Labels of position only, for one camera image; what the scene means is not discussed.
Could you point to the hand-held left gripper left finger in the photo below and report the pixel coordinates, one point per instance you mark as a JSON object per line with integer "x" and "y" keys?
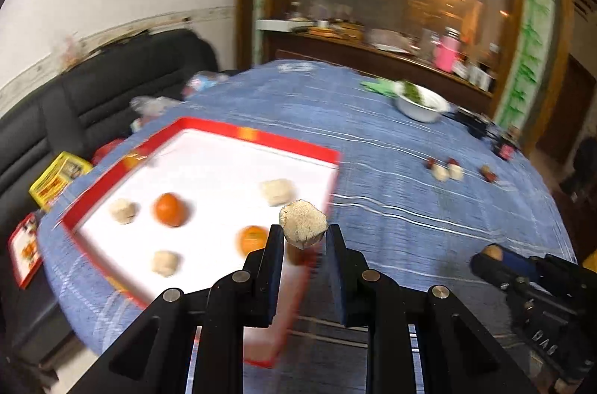
{"x": 275, "y": 265}

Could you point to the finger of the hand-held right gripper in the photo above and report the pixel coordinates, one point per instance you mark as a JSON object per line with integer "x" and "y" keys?
{"x": 524, "y": 265}
{"x": 489, "y": 270}

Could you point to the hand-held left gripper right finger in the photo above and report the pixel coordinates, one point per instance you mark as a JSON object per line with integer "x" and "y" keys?
{"x": 336, "y": 275}

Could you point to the orange mandarin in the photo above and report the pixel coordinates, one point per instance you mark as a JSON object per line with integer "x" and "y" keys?
{"x": 252, "y": 240}
{"x": 170, "y": 210}

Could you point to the large peeled banana piece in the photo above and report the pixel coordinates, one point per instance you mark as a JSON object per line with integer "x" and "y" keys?
{"x": 277, "y": 191}

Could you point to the red box tray white inside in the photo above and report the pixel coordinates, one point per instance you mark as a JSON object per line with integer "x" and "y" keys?
{"x": 210, "y": 170}

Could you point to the blue plaid tablecloth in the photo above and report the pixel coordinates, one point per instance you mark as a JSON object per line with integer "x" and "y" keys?
{"x": 396, "y": 216}

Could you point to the red jar brown lid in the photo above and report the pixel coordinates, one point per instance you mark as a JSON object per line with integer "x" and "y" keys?
{"x": 506, "y": 147}

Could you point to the black electric device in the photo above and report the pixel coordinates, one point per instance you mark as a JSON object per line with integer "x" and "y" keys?
{"x": 473, "y": 121}

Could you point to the brown wooden door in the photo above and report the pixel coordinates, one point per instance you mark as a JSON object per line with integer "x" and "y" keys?
{"x": 559, "y": 109}

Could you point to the white bowl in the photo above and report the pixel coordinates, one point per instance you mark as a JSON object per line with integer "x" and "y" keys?
{"x": 422, "y": 109}

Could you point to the green glove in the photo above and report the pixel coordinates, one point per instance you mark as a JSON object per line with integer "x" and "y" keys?
{"x": 380, "y": 86}

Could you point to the green leafy vegetables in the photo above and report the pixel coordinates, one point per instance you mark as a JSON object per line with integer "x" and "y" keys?
{"x": 413, "y": 91}

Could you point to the clear bag with blue packets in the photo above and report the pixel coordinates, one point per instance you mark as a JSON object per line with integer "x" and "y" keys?
{"x": 203, "y": 80}

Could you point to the red plastic bag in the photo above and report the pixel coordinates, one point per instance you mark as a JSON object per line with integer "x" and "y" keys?
{"x": 107, "y": 149}

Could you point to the pink thermos bottle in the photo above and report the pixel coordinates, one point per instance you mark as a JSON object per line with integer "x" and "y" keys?
{"x": 446, "y": 56}

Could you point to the yellow snack bag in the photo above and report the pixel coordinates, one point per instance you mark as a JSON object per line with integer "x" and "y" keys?
{"x": 58, "y": 178}

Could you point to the white flat box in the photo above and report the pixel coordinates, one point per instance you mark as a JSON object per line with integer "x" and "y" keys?
{"x": 275, "y": 23}

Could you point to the small red tray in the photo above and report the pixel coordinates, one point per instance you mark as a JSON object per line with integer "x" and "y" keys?
{"x": 25, "y": 247}

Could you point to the wooden framed glass partition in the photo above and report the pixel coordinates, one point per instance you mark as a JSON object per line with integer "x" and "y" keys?
{"x": 245, "y": 2}

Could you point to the black leather sofa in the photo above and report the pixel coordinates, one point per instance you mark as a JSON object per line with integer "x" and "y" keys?
{"x": 70, "y": 95}

